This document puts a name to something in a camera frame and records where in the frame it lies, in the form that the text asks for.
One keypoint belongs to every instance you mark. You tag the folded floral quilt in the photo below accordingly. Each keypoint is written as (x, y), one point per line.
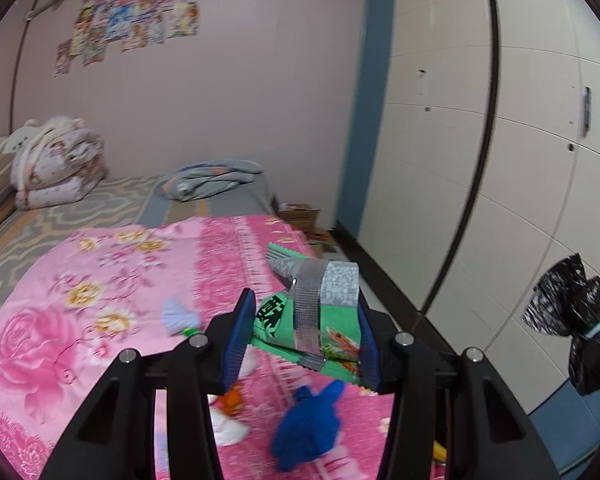
(60, 160)

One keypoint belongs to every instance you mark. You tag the black plastic bag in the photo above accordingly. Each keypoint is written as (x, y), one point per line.
(562, 300)

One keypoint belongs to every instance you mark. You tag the pink floral blanket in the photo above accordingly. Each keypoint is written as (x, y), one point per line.
(105, 310)

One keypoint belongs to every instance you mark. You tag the white and blue wardrobe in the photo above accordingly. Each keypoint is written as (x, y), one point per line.
(430, 135)

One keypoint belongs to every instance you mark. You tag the light blue paper wad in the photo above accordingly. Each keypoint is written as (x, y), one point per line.
(177, 316)

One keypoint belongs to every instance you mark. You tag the white crumpled tissue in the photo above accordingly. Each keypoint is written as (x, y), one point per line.
(230, 432)

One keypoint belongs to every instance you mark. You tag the blue crumpled cloth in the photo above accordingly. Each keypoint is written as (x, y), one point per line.
(305, 430)

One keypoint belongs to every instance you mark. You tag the grey patterned bed sheet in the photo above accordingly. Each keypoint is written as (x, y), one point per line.
(80, 210)

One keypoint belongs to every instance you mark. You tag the green snack packet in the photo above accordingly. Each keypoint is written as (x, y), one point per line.
(280, 322)

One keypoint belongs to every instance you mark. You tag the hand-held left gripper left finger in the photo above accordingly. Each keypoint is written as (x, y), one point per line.
(237, 340)

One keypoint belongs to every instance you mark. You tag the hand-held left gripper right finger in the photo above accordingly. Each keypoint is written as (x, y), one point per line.
(367, 355)

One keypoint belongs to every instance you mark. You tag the group of wall posters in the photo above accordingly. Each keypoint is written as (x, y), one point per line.
(130, 15)

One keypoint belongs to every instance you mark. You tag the clutter on floor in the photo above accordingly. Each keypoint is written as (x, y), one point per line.
(324, 241)

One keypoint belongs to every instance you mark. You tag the folded grey blanket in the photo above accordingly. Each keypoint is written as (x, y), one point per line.
(210, 180)

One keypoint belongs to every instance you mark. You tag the cardboard box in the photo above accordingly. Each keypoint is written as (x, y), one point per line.
(300, 217)

